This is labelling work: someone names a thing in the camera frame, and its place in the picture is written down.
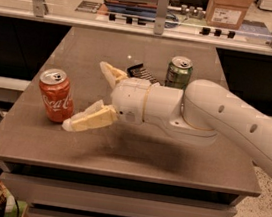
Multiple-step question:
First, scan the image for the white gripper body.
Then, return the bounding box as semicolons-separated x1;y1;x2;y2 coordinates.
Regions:
110;78;184;130

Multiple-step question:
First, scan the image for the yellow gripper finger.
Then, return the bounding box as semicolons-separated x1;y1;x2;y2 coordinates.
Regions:
99;61;128;89
62;100;118;132

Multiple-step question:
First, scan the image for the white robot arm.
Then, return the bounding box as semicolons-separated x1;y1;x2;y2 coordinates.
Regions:
62;62;272;178

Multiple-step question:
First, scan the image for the red Coca-Cola can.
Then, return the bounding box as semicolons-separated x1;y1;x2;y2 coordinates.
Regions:
39;68;74;123

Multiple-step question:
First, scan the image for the green soda can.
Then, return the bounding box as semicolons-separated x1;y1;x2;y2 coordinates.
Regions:
165;56;193;90

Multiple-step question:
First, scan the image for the black snack bar packet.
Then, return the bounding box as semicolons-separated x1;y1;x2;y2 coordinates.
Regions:
127;64;159;85

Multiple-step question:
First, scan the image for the upper grey drawer front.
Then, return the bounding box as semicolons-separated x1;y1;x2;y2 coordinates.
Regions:
1;173;237;217

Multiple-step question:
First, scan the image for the cardboard box with label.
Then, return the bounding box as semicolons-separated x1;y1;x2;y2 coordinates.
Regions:
205;0;254;30

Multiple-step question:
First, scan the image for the middle metal glass bracket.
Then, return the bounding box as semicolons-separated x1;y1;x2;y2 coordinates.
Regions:
153;0;169;35

